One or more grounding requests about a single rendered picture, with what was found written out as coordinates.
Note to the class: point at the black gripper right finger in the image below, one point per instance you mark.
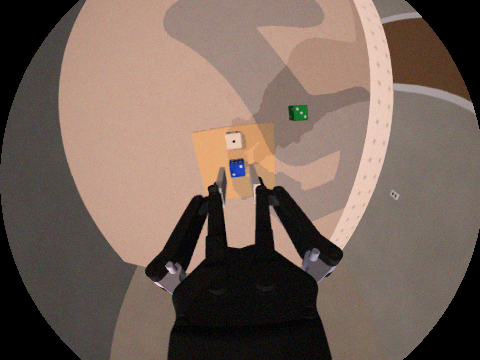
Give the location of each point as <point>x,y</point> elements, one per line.
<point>321,255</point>

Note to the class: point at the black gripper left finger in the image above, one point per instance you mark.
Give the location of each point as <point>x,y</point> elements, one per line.
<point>168,268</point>

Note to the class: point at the blue die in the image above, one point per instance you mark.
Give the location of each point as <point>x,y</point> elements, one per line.
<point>237,167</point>

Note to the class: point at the white die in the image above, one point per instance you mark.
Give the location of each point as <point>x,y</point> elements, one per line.
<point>233,140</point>

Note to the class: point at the orange mat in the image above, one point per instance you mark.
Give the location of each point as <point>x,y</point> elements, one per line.
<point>258,149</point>

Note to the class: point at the green die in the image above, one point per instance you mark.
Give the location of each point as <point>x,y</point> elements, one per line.
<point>298,112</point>

